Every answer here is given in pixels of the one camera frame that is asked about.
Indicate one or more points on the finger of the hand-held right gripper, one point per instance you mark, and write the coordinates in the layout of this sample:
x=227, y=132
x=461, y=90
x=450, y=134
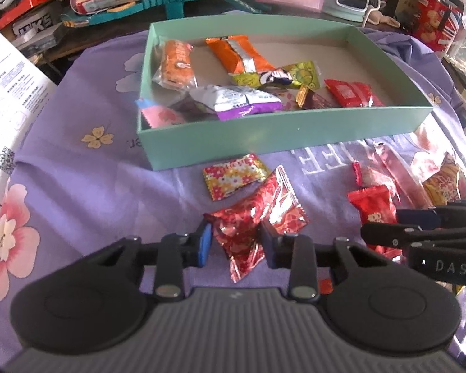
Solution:
x=388, y=235
x=415, y=217

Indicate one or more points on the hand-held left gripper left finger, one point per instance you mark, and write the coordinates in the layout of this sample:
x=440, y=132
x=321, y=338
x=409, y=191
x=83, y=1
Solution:
x=205, y=243

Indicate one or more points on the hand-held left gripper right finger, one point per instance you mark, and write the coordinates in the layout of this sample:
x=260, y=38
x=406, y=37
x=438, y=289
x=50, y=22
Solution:
x=267, y=245

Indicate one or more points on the red foil floral packet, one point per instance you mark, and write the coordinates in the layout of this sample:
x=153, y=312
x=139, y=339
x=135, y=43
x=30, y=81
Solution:
x=248, y=217

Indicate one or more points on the pink jelly stick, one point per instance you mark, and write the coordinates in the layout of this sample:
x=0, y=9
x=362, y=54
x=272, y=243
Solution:
x=400, y=178

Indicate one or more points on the orange gold snack packet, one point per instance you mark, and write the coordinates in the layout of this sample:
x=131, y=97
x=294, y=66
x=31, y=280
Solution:
x=446, y=182

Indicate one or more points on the orange red snack packet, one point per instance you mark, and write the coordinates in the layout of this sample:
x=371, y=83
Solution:
x=326, y=285

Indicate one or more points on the yellow red floral packet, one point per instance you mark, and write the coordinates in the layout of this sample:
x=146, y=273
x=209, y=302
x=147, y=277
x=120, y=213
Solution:
x=233, y=173

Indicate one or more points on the mint green cardboard box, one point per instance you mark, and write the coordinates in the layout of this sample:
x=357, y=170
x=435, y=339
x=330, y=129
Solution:
x=256, y=136

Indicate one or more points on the pink packet blue edge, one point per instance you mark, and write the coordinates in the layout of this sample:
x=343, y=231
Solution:
x=159, y=116

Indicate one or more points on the purple white snack packet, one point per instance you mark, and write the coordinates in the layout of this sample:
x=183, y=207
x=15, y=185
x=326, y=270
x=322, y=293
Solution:
x=233, y=103

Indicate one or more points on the white packet pink petal print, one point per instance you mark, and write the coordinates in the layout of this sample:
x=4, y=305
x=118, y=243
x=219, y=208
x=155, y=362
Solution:
x=285, y=97

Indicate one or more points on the brown gold candy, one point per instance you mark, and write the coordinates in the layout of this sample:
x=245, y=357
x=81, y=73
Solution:
x=314, y=100

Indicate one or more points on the green yellow candy packet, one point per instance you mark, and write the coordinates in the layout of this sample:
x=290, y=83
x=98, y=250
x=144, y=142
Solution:
x=295, y=74

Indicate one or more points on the clear packet orange snack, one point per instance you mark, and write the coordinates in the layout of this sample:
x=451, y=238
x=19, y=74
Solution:
x=174, y=62

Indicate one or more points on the orange foil snack packet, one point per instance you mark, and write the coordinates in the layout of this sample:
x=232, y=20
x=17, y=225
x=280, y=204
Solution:
x=233, y=52

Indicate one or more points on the purple floral blanket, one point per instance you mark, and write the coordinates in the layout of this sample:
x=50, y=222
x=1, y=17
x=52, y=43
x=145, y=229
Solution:
x=101, y=186

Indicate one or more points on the red cookie tin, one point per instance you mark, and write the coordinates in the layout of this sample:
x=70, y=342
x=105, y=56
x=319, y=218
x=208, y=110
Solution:
x=435, y=19

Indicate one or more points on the beige cloth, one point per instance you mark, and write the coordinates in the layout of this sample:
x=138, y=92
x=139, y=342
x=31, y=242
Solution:
x=384, y=18

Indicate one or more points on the dark printed box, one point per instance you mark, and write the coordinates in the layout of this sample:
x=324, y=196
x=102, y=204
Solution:
x=404, y=0

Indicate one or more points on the teal plastic toy track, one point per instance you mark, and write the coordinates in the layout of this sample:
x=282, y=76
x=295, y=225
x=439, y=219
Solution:
x=171, y=3

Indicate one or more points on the white instruction sheet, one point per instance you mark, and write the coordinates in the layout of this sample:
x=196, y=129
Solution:
x=7, y=85

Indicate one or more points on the black white printed box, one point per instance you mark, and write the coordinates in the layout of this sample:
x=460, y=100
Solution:
x=35, y=29

